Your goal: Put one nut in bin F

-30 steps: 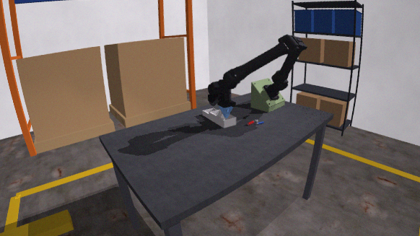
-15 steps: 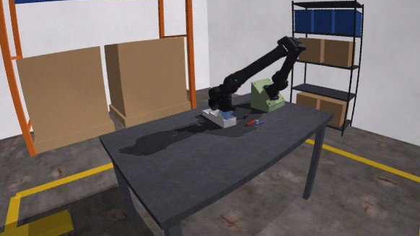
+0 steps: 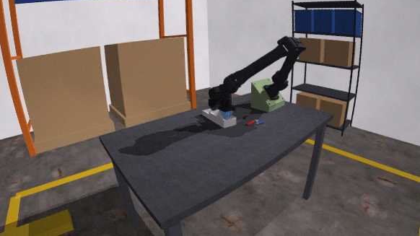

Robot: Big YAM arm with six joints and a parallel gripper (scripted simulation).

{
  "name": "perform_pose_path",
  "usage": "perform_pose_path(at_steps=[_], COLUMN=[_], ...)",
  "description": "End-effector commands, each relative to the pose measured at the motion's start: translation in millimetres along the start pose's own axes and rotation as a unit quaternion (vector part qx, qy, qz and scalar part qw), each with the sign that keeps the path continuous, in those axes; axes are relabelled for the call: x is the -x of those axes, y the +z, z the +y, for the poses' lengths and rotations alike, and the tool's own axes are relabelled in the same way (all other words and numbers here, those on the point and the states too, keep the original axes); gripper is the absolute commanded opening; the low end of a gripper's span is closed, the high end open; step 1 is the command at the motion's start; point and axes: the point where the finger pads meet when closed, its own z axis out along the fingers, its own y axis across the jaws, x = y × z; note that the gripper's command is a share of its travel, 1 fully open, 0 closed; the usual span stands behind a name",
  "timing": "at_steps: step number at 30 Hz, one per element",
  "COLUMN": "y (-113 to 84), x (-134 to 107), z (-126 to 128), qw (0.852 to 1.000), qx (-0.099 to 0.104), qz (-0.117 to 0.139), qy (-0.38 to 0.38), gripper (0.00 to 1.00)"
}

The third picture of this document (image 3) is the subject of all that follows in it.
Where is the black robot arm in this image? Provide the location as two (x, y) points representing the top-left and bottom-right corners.
(209, 36), (306, 110)

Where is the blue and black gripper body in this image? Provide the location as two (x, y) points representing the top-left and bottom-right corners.
(218, 97), (236, 112)

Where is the white bin rack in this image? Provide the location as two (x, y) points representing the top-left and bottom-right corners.
(202, 109), (236, 128)

